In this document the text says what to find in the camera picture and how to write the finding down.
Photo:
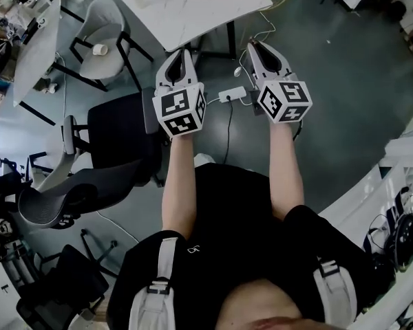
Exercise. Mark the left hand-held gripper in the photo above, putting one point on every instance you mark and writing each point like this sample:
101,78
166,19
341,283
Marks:
179,108

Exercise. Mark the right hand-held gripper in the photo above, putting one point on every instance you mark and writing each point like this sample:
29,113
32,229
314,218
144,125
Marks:
285,98

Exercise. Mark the person's left forearm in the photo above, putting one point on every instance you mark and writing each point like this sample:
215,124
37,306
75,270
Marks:
179,184

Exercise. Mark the person's right forearm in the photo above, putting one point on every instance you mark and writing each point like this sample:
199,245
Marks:
284,170

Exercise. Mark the white power adapter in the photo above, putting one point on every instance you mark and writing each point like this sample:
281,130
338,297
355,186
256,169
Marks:
238,71

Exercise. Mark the white power strip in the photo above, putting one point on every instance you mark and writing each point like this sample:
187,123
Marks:
232,93

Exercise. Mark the white marble table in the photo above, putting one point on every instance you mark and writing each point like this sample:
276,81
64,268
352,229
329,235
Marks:
199,9

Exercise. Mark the grey upholstered chair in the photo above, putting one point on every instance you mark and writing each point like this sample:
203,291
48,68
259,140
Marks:
101,69

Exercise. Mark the white mug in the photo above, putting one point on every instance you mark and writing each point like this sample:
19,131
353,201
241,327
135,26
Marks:
99,50

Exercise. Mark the black mesh office chair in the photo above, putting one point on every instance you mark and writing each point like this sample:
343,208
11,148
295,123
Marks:
120,129

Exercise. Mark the white shell chair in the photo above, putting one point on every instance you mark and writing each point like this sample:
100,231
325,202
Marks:
60,163

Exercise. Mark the person's black shirt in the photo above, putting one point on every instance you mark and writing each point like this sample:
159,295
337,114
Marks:
234,218

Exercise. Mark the white railing shelf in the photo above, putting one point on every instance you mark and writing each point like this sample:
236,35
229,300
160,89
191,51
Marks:
365,211

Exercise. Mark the black helmet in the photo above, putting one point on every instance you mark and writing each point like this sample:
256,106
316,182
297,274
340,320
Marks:
409,232

